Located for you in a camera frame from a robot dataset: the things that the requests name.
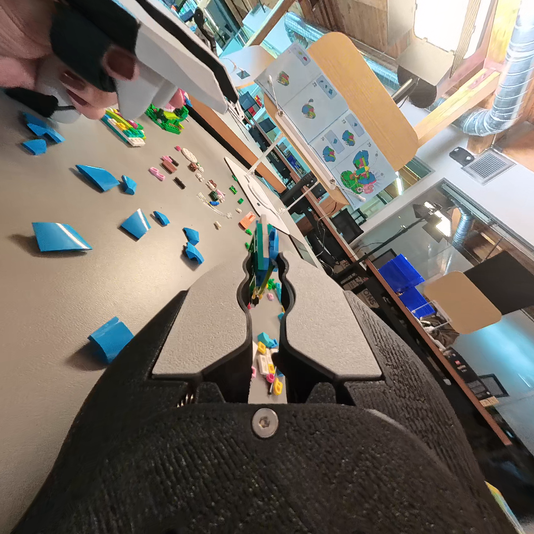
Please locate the bright ceiling light panel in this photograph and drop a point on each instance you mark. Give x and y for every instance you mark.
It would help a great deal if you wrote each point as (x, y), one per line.
(442, 25)

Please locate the black spotlight lamp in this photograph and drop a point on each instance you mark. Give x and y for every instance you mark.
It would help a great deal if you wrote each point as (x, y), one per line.
(421, 94)

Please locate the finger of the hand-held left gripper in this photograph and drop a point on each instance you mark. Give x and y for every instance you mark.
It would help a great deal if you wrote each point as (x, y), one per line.
(179, 62)
(142, 98)

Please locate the lego instruction booklet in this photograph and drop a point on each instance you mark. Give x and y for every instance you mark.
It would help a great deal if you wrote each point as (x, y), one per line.
(317, 125)

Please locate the person's left hand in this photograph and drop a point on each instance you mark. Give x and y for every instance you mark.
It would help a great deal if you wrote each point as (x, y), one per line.
(21, 33)

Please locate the large silver air duct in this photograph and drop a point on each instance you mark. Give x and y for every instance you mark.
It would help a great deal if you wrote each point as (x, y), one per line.
(507, 83)

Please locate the white stand base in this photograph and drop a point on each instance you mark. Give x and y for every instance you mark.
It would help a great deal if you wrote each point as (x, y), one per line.
(258, 192)

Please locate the green and pink lego build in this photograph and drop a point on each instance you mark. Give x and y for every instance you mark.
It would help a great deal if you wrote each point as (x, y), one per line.
(167, 117)

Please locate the studio light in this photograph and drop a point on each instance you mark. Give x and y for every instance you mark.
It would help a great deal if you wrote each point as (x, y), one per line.
(434, 221)

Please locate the blue plastic bin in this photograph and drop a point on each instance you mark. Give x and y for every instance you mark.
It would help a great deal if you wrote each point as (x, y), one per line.
(417, 298)
(400, 273)

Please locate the black panel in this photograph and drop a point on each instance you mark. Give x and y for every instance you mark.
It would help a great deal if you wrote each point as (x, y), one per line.
(509, 279)

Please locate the pile of small lego pieces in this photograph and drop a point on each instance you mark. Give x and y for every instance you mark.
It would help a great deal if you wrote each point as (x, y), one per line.
(263, 363)

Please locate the short silver air duct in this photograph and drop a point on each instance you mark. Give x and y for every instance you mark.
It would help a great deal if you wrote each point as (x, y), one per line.
(461, 227)

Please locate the grey vent grille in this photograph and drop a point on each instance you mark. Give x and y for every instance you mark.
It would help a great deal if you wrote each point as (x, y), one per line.
(488, 166)

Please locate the tablet with white frame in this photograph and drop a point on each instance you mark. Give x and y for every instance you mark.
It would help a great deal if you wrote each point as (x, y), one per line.
(304, 249)

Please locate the black wall device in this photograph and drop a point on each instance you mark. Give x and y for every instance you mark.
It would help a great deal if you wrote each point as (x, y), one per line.
(461, 155)

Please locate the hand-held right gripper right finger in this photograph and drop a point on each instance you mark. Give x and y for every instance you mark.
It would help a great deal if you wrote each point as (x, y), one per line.
(329, 329)

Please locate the orange lego piece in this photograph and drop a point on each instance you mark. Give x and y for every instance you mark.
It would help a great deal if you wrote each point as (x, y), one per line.
(247, 221)

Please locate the spread of tiny lego parts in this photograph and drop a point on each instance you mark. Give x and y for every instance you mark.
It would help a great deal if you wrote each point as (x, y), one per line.
(169, 166)

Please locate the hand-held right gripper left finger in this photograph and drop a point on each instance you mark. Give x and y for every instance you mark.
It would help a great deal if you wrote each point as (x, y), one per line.
(204, 329)

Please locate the multicoloured lego assembly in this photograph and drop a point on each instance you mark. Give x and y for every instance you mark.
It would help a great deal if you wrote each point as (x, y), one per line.
(263, 250)

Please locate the flat multicoloured lego build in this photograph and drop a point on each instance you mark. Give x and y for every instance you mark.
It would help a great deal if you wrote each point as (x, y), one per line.
(125, 127)

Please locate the blue curved lego piece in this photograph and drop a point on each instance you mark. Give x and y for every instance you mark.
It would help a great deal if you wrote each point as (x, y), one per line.
(160, 217)
(194, 252)
(98, 177)
(35, 146)
(33, 121)
(191, 235)
(129, 183)
(137, 224)
(54, 135)
(60, 237)
(110, 338)

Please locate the small wooden stand board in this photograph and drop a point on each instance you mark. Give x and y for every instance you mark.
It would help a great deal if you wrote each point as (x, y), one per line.
(463, 302)

